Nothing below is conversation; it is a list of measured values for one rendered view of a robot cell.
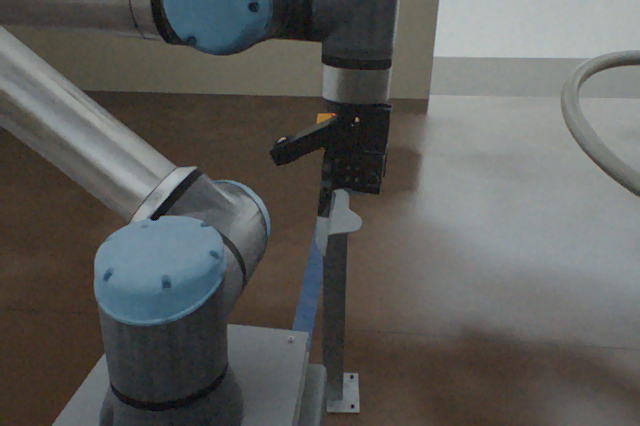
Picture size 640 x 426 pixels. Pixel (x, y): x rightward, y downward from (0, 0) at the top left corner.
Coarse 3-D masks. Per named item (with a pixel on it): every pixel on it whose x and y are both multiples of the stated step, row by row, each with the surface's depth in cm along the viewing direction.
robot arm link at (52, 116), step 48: (0, 48) 69; (0, 96) 69; (48, 96) 70; (48, 144) 71; (96, 144) 71; (144, 144) 75; (96, 192) 73; (144, 192) 72; (192, 192) 73; (240, 192) 80; (240, 240) 71
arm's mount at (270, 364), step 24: (240, 336) 87; (264, 336) 88; (288, 336) 88; (240, 360) 82; (264, 360) 82; (288, 360) 82; (96, 384) 76; (240, 384) 77; (264, 384) 77; (288, 384) 78; (72, 408) 72; (96, 408) 72; (264, 408) 73; (288, 408) 73
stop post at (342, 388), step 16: (336, 240) 162; (336, 256) 165; (336, 272) 167; (336, 288) 170; (336, 304) 173; (336, 320) 176; (336, 336) 179; (336, 352) 183; (336, 368) 186; (336, 384) 189; (352, 384) 199; (336, 400) 192; (352, 400) 192
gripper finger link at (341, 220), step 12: (336, 192) 68; (336, 204) 68; (336, 216) 68; (348, 216) 68; (324, 228) 67; (336, 228) 68; (348, 228) 67; (360, 228) 67; (324, 240) 68; (324, 252) 69
